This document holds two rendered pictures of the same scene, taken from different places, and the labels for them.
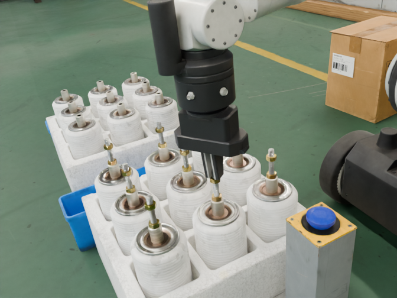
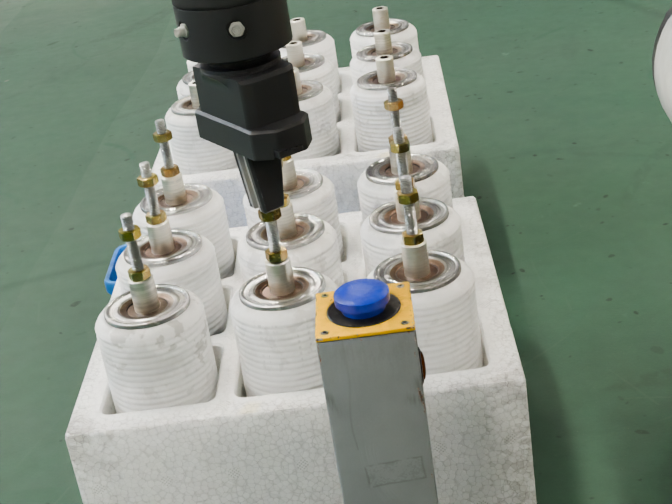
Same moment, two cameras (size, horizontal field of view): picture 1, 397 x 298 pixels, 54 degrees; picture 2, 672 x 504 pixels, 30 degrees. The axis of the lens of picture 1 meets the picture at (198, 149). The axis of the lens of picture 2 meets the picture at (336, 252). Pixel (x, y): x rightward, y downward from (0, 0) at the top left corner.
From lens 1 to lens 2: 0.59 m
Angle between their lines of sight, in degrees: 25
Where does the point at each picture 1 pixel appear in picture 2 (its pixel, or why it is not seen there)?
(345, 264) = (405, 408)
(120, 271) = (96, 364)
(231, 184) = (375, 258)
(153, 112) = (359, 98)
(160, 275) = (128, 370)
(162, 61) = not seen: outside the picture
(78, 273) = not seen: hidden behind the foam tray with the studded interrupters
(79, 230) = not seen: hidden behind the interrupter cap
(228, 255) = (279, 377)
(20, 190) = (100, 238)
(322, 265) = (335, 386)
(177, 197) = (245, 255)
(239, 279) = (284, 430)
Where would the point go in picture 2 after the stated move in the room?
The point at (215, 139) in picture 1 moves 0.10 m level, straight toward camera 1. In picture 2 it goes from (237, 122) to (166, 172)
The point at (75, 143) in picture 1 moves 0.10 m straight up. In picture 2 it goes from (176, 142) to (160, 65)
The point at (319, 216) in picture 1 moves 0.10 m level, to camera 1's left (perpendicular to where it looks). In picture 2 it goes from (353, 291) to (231, 282)
